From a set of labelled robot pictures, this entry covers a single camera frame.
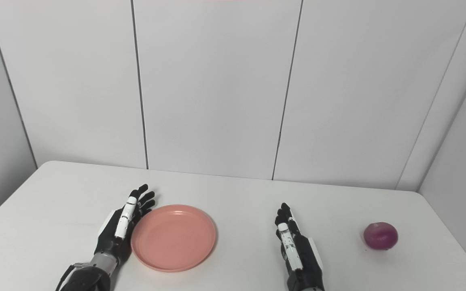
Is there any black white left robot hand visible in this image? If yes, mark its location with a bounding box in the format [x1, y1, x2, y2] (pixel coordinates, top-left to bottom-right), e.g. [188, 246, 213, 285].
[95, 183, 156, 260]

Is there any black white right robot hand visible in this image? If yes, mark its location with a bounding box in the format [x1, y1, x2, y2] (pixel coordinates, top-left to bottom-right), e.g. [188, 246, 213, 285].
[274, 202, 326, 291]

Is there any pink round plate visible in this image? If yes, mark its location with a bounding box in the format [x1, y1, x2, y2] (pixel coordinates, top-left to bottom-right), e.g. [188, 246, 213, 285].
[131, 205, 217, 272]

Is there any red onion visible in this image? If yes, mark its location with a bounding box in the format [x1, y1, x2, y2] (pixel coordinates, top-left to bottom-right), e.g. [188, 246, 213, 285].
[363, 221, 399, 251]

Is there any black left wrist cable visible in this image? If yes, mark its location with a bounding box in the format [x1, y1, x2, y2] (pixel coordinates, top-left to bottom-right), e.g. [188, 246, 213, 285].
[55, 263, 90, 291]

